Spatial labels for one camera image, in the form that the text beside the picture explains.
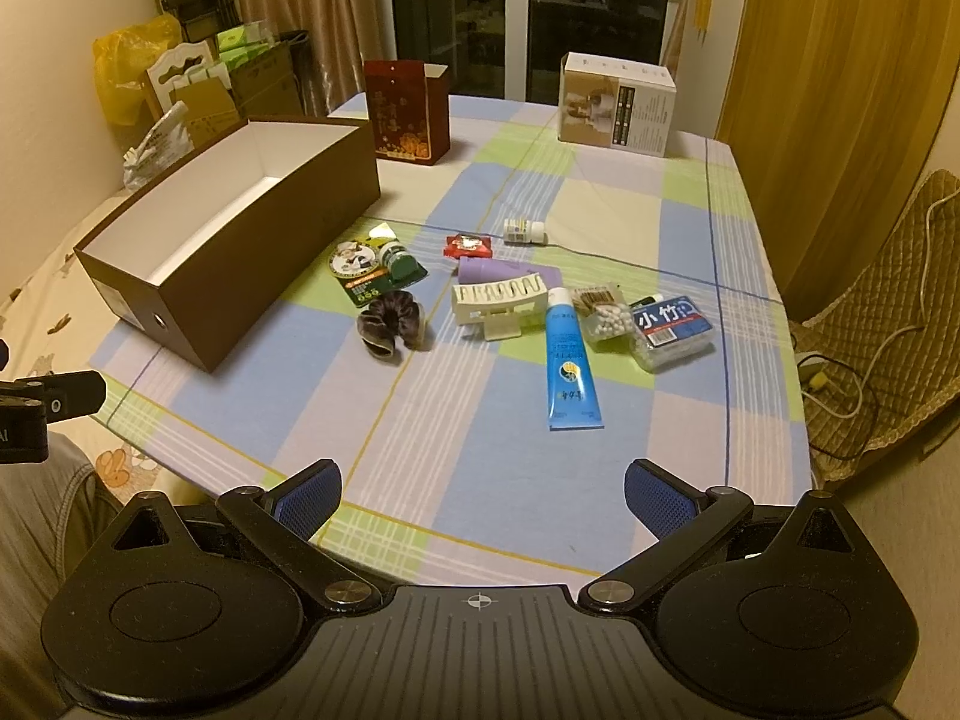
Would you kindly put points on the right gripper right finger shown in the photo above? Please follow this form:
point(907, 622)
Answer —
point(689, 526)

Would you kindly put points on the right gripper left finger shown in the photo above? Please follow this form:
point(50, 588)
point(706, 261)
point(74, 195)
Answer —
point(279, 523)

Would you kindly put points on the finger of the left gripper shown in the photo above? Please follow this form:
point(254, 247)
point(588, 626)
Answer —
point(73, 394)

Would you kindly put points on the blue toothpaste tube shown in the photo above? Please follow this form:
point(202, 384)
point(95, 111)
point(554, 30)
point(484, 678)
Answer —
point(572, 396)

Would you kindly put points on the blue toothpick box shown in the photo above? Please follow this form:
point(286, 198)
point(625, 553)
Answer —
point(668, 331)

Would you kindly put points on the cotton swab bag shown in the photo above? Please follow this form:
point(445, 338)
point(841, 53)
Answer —
point(608, 322)

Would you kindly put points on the dark purple scrunchie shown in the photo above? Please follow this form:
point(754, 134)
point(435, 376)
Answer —
point(392, 319)

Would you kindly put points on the green blister card package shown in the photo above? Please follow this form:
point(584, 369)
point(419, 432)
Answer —
point(378, 264)

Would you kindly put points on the white plastic comb holder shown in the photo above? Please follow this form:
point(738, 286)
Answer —
point(501, 308)

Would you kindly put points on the red snack packet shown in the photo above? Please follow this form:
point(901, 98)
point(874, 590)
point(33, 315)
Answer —
point(468, 246)

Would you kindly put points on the white pill bottle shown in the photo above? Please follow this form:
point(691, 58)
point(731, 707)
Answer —
point(521, 231)

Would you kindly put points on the brown open storage box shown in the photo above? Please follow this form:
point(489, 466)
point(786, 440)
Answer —
point(195, 257)

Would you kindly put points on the checkered tablecloth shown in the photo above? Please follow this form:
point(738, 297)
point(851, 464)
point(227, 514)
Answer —
point(489, 348)

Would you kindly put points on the silver plastic bag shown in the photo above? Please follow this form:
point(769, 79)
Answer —
point(167, 142)

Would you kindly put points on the yellow plastic bag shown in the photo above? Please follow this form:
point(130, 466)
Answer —
point(120, 61)

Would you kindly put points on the cardboard boxes pile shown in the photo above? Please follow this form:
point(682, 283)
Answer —
point(246, 81)

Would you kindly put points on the white brown carton box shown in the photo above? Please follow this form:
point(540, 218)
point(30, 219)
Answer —
point(615, 103)

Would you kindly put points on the dark red gift box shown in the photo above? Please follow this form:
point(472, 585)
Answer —
point(408, 107)

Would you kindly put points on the beige curtain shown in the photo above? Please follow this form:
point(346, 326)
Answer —
point(342, 36)

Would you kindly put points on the orange curtain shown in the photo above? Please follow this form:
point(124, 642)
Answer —
point(832, 110)

